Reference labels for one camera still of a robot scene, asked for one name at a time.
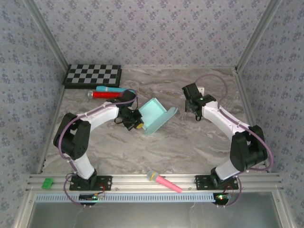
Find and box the teal and white paper box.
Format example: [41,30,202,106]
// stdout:
[138,97,179,136]

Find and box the red glitter toy microphone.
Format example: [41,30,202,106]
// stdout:
[85,90,124,100]

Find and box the teal toy microphone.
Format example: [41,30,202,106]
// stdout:
[95,85,130,94]

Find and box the black and white checkerboard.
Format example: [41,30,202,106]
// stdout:
[62,63,123,90]

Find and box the pink toy microphone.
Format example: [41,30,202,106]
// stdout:
[146,170,183,194]

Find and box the grey metal sheet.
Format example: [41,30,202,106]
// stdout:
[28,191,284,228]

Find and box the green toy block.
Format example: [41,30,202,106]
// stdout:
[41,178,55,190]

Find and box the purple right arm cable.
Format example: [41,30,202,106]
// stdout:
[196,74,274,209]

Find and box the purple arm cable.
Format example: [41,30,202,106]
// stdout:
[196,74,274,209]
[58,89,139,209]

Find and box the aluminium table end rail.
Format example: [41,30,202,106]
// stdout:
[120,65,238,71]

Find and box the aluminium table side rail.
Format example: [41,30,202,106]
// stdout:
[233,67,273,173]
[37,67,71,174]

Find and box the long aluminium base rail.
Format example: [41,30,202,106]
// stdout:
[23,172,285,192]

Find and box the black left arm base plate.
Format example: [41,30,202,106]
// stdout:
[69,175,113,191]

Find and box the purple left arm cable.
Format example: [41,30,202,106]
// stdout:
[58,89,139,209]

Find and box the grey slotted cable duct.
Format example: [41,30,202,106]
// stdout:
[35,192,216,203]

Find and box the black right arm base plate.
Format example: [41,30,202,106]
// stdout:
[195,174,239,191]

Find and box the aluminium frame post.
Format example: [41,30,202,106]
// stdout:
[23,0,70,70]
[236,0,284,72]

